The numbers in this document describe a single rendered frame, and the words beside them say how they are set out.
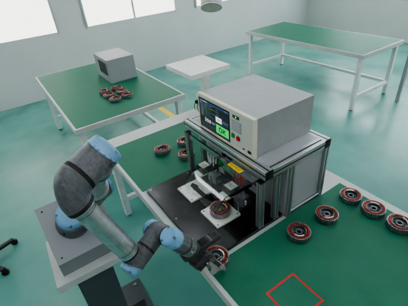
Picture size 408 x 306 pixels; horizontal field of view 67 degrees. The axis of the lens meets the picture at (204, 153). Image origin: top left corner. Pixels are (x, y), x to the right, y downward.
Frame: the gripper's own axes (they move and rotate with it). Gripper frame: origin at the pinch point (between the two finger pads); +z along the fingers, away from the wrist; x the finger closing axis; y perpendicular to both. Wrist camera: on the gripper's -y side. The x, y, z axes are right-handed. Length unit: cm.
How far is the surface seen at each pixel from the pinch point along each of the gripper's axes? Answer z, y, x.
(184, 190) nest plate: 11, -11, -51
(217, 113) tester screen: -20, -51, -40
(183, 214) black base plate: 6.3, -1.5, -35.9
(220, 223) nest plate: 10.5, -11.2, -17.5
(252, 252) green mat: 14.2, -11.5, 3.8
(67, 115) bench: 2, 14, -217
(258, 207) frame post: 6.6, -29.2, -4.3
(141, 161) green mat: 11, -4, -100
